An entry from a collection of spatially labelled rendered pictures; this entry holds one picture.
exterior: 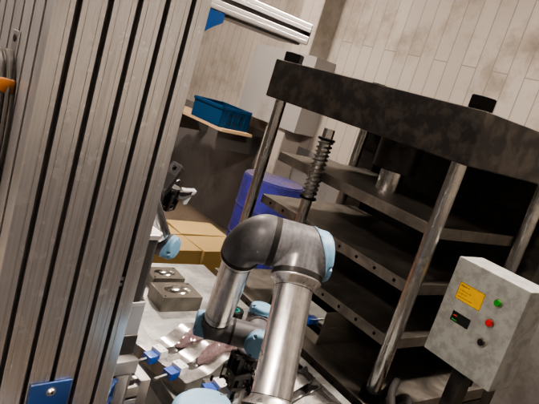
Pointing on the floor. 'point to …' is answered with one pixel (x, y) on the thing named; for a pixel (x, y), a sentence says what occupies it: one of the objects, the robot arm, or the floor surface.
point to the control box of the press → (483, 326)
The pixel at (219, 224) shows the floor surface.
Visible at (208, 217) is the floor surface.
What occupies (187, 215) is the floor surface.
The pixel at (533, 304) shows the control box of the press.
